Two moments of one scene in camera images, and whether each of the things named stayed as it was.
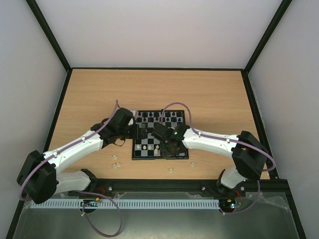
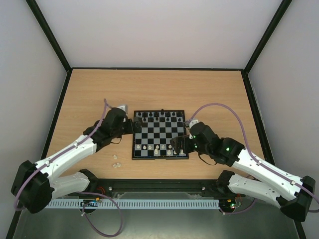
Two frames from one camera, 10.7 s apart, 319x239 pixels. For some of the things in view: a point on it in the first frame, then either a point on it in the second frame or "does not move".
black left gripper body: x=142 y=136 to x=137 y=129
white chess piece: x=118 y=165 does not move
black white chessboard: x=149 y=148 does not move
